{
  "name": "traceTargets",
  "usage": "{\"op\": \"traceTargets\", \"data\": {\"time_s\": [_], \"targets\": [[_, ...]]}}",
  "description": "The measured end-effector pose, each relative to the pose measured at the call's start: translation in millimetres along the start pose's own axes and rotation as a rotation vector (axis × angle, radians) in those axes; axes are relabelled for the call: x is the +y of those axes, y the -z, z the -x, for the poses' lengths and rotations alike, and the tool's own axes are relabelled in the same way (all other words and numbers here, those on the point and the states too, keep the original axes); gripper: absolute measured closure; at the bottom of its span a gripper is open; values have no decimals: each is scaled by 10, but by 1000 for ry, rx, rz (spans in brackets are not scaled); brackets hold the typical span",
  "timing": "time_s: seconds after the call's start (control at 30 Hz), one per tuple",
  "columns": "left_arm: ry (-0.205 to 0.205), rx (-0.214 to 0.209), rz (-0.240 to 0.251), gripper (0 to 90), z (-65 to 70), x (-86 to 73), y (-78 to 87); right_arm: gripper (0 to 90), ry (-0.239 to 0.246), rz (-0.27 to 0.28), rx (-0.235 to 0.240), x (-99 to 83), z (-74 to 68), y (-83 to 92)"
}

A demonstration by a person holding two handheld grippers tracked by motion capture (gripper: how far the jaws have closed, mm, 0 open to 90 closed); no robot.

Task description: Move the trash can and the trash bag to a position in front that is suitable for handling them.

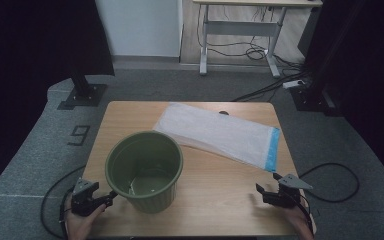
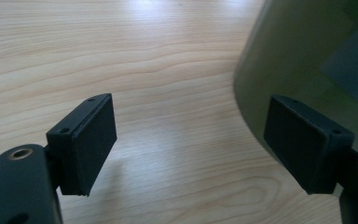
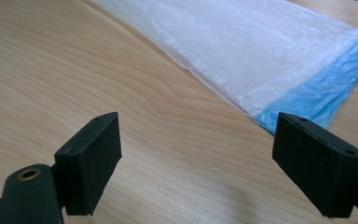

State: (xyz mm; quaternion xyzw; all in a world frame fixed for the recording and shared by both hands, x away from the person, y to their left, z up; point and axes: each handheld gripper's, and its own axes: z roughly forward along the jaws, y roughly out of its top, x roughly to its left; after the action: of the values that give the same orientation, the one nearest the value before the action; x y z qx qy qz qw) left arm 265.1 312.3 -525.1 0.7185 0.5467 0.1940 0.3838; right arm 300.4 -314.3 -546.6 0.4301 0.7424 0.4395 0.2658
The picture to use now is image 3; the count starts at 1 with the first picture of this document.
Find white plastic bag blue edge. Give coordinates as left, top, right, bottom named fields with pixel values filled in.
left=91, top=0, right=358, bottom=134

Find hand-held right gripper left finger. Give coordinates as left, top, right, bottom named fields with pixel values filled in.
left=54, top=112, right=123, bottom=217

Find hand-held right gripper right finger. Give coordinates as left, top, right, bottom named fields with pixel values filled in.
left=271, top=112, right=358, bottom=218

